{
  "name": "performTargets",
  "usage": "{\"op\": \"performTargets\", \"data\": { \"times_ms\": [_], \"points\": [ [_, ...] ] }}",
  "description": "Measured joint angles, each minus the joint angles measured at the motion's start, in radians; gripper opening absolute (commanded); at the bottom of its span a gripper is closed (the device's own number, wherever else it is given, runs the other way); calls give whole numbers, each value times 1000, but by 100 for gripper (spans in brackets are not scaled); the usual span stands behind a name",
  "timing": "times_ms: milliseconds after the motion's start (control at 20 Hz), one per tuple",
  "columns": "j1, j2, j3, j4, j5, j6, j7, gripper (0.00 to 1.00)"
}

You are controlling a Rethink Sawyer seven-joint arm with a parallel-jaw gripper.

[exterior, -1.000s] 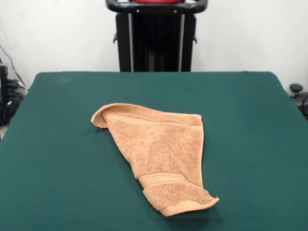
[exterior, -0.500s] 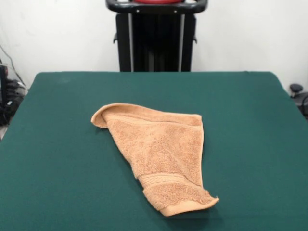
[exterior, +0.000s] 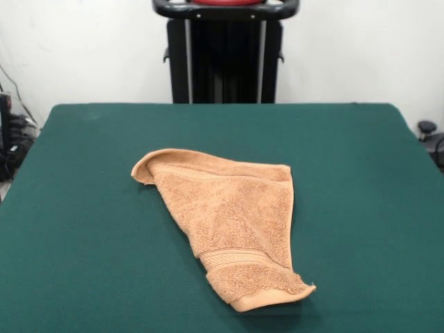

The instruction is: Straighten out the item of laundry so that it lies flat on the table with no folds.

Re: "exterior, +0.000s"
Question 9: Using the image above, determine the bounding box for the tan terry towel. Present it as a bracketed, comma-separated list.
[130, 148, 317, 312]

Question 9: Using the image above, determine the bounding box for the grey cable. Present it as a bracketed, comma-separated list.
[0, 64, 38, 123]

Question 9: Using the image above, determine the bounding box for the dark green table cloth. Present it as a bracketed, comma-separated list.
[0, 102, 444, 333]

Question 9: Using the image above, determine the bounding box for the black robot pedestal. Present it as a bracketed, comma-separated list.
[151, 0, 300, 105]

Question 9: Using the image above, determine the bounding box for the black equipment pile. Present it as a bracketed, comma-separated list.
[0, 92, 40, 184]

